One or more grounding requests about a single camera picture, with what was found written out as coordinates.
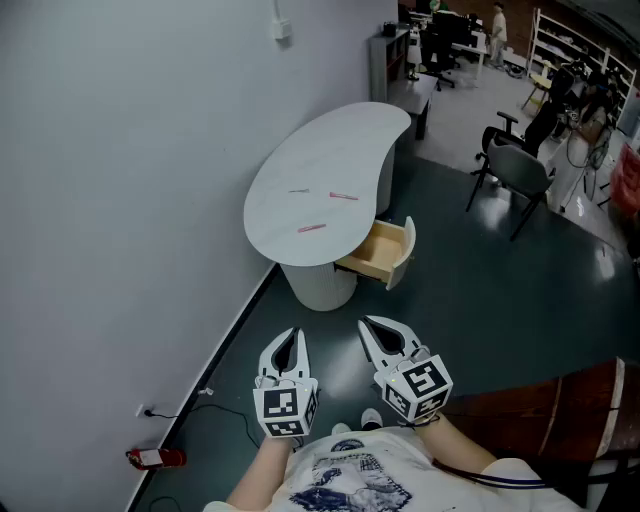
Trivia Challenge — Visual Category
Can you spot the grey cabinet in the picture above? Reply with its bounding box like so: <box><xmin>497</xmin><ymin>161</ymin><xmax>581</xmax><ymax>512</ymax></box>
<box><xmin>369</xmin><ymin>27</ymin><xmax>412</xmax><ymax>104</ymax></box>

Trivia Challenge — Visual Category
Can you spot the dark wrist strap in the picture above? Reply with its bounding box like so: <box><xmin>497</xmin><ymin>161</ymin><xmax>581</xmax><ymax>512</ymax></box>
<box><xmin>398</xmin><ymin>413</ymin><xmax>442</xmax><ymax>430</ymax></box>

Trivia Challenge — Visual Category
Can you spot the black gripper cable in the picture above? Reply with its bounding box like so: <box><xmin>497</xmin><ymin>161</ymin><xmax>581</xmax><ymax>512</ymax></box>
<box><xmin>430</xmin><ymin>455</ymin><xmax>551</xmax><ymax>490</ymax></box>

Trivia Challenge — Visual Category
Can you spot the white shelf rack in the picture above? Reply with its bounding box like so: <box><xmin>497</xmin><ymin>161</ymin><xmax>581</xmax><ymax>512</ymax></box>
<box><xmin>527</xmin><ymin>7</ymin><xmax>640</xmax><ymax>136</ymax></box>

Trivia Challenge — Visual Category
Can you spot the grey shell chair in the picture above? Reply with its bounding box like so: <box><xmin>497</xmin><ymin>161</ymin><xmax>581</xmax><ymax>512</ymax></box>
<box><xmin>464</xmin><ymin>137</ymin><xmax>557</xmax><ymax>242</ymax></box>

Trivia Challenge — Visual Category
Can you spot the low grey table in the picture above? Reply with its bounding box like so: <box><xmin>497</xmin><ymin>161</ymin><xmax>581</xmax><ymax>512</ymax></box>
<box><xmin>387</xmin><ymin>73</ymin><xmax>440</xmax><ymax>141</ymax></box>

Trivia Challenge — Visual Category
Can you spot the brown wooden chair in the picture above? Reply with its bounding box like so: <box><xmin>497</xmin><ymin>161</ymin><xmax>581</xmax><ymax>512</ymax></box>
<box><xmin>439</xmin><ymin>357</ymin><xmax>640</xmax><ymax>506</ymax></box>

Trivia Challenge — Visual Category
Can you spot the black power cable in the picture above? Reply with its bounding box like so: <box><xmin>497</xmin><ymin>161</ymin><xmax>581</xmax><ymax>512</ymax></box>
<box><xmin>143</xmin><ymin>403</ymin><xmax>262</xmax><ymax>447</ymax></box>

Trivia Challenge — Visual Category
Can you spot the white chair cushion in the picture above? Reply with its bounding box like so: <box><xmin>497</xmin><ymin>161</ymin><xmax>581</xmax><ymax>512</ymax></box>
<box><xmin>597</xmin><ymin>357</ymin><xmax>627</xmax><ymax>459</ymax></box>

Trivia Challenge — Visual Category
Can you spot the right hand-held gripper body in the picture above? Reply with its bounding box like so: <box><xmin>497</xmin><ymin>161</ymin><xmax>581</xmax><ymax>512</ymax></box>
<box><xmin>372</xmin><ymin>344</ymin><xmax>455</xmax><ymax>424</ymax></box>

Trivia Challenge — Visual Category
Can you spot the desk with monitors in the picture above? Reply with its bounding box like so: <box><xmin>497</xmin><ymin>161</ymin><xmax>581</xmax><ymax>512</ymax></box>
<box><xmin>418</xmin><ymin>8</ymin><xmax>490</xmax><ymax>81</ymax></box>

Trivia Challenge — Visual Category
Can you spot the large wooden drawer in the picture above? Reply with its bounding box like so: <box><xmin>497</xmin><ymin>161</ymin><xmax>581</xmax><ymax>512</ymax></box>
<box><xmin>333</xmin><ymin>215</ymin><xmax>417</xmax><ymax>292</ymax></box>

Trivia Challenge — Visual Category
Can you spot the yellow wooden chair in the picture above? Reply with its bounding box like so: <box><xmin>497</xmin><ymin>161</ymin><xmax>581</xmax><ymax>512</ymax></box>
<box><xmin>521</xmin><ymin>59</ymin><xmax>559</xmax><ymax>112</ymax></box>

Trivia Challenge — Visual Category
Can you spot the person's white printed shirt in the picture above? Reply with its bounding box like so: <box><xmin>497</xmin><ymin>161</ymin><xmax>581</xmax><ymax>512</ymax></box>
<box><xmin>202</xmin><ymin>427</ymin><xmax>594</xmax><ymax>512</ymax></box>

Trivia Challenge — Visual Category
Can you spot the person's left forearm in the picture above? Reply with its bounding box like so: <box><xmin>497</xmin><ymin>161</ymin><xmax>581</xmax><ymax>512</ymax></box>
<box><xmin>224</xmin><ymin>435</ymin><xmax>301</xmax><ymax>512</ymax></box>

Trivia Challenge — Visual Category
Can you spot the person's right forearm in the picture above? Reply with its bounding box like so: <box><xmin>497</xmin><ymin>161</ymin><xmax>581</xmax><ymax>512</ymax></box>
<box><xmin>417</xmin><ymin>412</ymin><xmax>501</xmax><ymax>476</ymax></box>

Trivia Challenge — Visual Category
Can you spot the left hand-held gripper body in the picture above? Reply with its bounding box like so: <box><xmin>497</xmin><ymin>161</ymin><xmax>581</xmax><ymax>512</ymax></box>
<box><xmin>252</xmin><ymin>368</ymin><xmax>322</xmax><ymax>440</ymax></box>

